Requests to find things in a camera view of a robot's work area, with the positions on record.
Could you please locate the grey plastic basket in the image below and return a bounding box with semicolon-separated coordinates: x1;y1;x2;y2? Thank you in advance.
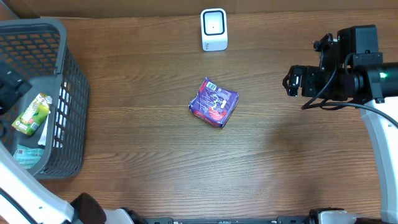
1;19;90;179

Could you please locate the green tea carton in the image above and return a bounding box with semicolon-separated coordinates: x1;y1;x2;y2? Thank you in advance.
12;93;52;136

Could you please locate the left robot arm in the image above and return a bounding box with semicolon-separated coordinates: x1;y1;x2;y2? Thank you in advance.
1;62;147;223

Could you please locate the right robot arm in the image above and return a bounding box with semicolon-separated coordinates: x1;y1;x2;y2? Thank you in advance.
282;25;397;223

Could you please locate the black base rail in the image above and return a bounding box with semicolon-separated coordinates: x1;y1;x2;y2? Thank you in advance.
144;216;311;224

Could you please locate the teal wipes packet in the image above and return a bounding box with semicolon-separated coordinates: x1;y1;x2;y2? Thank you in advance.
13;145;45;169

